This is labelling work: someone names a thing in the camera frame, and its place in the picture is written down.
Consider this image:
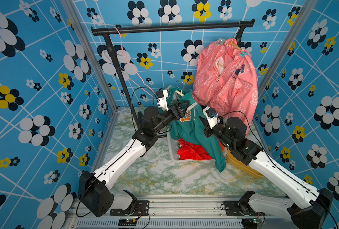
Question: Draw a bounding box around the wooden hanger of pink jacket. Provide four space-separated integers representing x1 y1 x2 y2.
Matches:
217 22 242 68

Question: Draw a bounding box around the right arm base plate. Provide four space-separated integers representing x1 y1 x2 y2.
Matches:
220 201 265 218

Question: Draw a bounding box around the black clothes rack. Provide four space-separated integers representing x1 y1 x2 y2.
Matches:
91 19 255 135

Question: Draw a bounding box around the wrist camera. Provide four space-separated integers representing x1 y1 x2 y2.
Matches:
203 106 223 129
156 90 169 111

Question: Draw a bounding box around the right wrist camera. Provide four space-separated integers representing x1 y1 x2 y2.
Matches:
203 106 223 129

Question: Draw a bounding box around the wooden hanger of green jacket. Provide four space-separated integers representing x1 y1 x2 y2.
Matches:
175 80 188 97

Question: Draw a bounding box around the green circuit board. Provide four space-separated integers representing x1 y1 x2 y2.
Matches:
118 219 137 227

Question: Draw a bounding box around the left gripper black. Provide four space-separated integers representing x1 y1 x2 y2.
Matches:
152 100 189 135

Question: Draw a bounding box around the green letter jacket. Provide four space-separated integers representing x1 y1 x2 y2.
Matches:
166 86 226 172

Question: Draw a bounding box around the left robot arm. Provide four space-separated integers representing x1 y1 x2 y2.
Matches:
78 101 190 217

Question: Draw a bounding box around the white clothespin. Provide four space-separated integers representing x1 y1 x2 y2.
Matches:
187 103 197 110

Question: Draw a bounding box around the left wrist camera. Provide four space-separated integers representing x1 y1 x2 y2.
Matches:
156 90 169 111

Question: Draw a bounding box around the white plastic basket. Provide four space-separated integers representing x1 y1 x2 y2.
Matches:
167 130 228 164

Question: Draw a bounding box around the yellow plastic tub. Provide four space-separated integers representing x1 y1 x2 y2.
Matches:
226 150 264 178

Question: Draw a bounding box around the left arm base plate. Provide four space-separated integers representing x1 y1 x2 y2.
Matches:
109 200 149 216

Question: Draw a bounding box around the pink printed jacket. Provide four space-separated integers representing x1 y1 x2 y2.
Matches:
192 38 258 126

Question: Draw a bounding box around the red white rainbow jacket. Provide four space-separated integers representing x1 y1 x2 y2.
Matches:
177 138 212 161

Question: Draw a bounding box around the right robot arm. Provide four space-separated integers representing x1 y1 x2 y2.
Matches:
201 116 333 229

